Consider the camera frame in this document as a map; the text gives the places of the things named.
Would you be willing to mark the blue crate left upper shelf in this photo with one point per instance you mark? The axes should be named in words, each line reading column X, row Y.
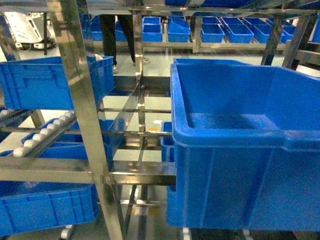
column 35, row 84

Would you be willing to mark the blue crate shelf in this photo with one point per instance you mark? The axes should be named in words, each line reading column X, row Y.
column 27, row 206
column 35, row 84

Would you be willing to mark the blue crate left lower shelf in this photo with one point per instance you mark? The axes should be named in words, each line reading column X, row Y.
column 27, row 206

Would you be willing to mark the large blue crate front right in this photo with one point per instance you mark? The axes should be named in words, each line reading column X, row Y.
column 246, row 147

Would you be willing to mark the white roller conveyor track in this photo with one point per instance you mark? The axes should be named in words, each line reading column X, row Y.
column 44, row 139

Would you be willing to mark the steel shelf upright post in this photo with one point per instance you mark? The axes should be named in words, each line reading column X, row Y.
column 71, row 24

